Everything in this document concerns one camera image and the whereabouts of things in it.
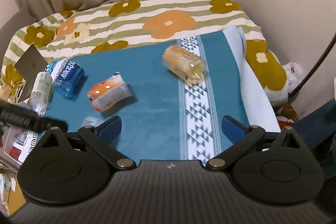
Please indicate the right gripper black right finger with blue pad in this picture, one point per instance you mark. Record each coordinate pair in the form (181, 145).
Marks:
(243, 138)

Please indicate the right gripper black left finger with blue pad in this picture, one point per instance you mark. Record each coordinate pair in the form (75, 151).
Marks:
(99, 139)

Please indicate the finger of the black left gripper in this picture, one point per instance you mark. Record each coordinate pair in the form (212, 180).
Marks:
(28, 119)

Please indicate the clear green-labelled plastic cup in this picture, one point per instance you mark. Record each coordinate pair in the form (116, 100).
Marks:
(40, 94)

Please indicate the blue plastic bottle cup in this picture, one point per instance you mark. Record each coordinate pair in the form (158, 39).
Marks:
(68, 78)

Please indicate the yellow clear plastic cup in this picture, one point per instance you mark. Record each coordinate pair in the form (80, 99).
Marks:
(184, 64)

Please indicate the teal patterned cloth mat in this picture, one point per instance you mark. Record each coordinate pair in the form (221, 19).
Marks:
(166, 119)

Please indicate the white crumpled plastic bag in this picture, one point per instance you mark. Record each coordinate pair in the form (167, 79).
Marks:
(294, 75)

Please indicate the floral striped bed quilt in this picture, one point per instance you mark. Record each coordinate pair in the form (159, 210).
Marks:
(132, 23)

